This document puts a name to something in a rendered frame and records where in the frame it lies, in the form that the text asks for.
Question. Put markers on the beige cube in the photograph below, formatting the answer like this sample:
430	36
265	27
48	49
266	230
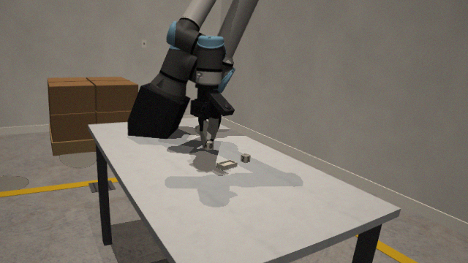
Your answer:
209	145
245	157

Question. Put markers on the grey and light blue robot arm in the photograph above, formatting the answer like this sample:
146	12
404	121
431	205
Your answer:
208	59

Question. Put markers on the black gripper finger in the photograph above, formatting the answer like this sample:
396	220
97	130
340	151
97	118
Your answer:
202	127
213	126

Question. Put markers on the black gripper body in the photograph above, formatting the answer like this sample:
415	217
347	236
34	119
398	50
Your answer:
202	103

